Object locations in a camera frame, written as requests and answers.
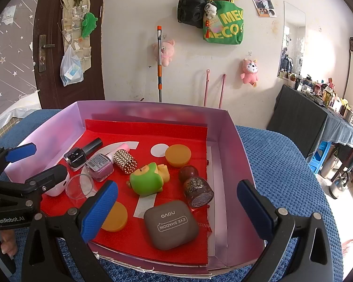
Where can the blue knitted table cover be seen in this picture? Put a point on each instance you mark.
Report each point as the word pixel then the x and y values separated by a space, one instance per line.
pixel 280 173

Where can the beige hanging door organizer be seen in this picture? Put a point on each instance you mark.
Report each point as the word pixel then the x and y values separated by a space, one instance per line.
pixel 72 18

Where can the person's left hand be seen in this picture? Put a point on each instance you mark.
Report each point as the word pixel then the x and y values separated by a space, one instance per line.
pixel 8 245

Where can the pink stick right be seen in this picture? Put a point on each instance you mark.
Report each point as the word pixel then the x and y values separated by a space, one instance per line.
pixel 222 90

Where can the pink stick left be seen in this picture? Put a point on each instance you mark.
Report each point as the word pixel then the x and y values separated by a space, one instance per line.
pixel 206 87

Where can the pink pig plush left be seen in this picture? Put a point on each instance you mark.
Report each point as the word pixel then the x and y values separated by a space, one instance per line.
pixel 167 52

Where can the pink plush toy right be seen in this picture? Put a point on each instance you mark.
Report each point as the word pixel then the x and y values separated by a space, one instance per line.
pixel 249 72

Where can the green tote bag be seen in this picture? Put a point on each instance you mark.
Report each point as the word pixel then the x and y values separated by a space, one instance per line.
pixel 227 27

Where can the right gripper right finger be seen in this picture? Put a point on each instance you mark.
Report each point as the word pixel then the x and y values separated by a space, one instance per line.
pixel 311 259

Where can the black nail polish bottle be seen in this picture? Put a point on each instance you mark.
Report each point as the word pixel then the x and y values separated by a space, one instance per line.
pixel 77 157

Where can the metal door handle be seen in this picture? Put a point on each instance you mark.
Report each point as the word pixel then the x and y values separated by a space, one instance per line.
pixel 43 46

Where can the purple cardboard tray box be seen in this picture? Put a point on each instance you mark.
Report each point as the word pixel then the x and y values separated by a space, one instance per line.
pixel 233 242

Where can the black covered side table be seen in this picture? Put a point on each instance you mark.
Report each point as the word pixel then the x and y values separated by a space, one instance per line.
pixel 306 123

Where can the white plastic bag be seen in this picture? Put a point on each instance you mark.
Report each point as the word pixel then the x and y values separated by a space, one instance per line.
pixel 71 71

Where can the green duck toy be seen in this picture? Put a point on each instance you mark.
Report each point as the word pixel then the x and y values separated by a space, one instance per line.
pixel 149 179

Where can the pink round My Melody device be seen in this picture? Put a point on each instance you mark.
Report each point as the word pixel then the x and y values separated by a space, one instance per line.
pixel 59 188

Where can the small white plush keychain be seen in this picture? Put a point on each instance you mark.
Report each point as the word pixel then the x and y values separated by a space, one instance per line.
pixel 210 10

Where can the glitter bottle red round cap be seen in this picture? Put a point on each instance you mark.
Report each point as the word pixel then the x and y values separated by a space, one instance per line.
pixel 196 189

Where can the brown eye shadow case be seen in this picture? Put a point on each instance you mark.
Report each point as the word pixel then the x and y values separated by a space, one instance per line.
pixel 170 225

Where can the black backpack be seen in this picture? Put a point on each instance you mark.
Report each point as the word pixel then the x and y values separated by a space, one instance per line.
pixel 191 12

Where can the photo poster on wall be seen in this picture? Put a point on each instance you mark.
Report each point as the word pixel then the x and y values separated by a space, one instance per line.
pixel 265 8

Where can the pink cap nail polish bottle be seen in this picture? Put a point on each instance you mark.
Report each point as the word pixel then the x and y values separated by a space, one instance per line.
pixel 101 165

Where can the mop handle orange grip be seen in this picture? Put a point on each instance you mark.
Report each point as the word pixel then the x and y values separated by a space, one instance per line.
pixel 159 61

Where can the blue plastic stool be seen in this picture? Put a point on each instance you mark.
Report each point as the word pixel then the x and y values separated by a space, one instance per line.
pixel 319 156

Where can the green dinosaur plush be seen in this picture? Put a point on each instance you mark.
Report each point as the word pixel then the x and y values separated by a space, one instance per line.
pixel 88 24

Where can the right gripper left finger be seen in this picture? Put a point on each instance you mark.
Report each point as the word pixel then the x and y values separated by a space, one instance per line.
pixel 43 259

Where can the dark brown door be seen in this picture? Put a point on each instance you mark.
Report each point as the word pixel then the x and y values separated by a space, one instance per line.
pixel 52 93

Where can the red paper bag liner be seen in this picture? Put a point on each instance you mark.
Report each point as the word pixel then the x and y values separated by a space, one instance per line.
pixel 134 239

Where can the pink stick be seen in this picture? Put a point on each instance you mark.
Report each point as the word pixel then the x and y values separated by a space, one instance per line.
pixel 206 87
pixel 222 90

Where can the wall mirror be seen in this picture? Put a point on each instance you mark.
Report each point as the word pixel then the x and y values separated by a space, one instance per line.
pixel 293 42

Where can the metal kettle on floor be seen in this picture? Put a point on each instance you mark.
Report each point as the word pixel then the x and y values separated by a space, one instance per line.
pixel 339 185

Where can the clear plastic cup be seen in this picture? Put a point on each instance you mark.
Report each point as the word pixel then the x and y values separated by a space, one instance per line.
pixel 80 188

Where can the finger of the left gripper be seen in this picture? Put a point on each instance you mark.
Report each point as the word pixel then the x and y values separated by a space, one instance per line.
pixel 45 180
pixel 12 155

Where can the orange round soap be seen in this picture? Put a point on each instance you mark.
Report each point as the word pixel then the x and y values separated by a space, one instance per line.
pixel 178 155
pixel 116 219

